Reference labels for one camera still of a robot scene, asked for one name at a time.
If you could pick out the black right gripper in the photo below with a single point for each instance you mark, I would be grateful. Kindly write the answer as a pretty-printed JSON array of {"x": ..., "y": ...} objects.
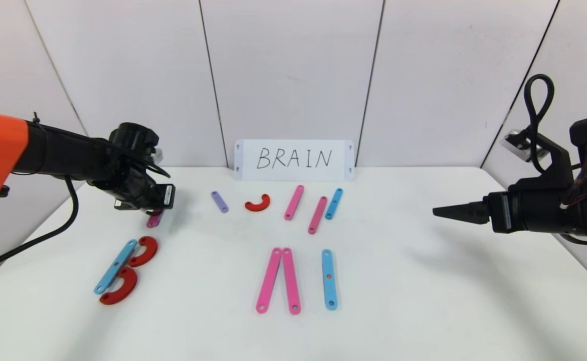
[{"x": 500, "y": 212}]

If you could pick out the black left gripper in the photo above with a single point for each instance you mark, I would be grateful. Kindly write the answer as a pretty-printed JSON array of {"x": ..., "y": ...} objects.
[{"x": 165, "y": 197}]

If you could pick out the pink bar with holes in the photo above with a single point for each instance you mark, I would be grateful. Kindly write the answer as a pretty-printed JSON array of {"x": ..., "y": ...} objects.
[
  {"x": 317, "y": 215},
  {"x": 154, "y": 220},
  {"x": 269, "y": 280},
  {"x": 294, "y": 203},
  {"x": 291, "y": 281}
]

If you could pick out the short purple bar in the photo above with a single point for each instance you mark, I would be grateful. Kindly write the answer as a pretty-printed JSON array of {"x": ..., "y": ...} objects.
[{"x": 219, "y": 201}]

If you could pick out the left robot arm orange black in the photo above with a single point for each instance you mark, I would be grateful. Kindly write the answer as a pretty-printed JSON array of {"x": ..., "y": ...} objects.
[{"x": 47, "y": 153}]

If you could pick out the white BRAIN sign card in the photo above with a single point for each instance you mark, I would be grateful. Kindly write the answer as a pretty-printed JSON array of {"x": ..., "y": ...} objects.
[{"x": 343, "y": 165}]

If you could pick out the long blue flat bar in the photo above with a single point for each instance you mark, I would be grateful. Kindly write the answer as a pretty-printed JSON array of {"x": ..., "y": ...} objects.
[{"x": 115, "y": 267}]

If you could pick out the short blue flat bar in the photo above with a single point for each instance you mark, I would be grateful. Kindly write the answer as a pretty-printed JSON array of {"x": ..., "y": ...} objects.
[{"x": 333, "y": 204}]

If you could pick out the blue bar with orange underside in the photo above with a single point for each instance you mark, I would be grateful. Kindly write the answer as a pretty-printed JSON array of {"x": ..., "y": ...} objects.
[{"x": 328, "y": 291}]

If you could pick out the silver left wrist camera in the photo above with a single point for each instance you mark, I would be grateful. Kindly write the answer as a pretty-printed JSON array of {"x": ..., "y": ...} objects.
[{"x": 157, "y": 155}]

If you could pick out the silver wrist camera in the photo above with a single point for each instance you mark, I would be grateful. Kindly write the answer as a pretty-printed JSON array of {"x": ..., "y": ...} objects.
[
  {"x": 515, "y": 145},
  {"x": 157, "y": 155}
]

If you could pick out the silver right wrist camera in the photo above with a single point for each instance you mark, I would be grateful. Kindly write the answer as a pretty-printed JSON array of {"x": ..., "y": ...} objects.
[{"x": 515, "y": 145}]

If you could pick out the black right camera bracket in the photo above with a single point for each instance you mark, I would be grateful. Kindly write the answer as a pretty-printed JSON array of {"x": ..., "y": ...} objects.
[{"x": 559, "y": 163}]

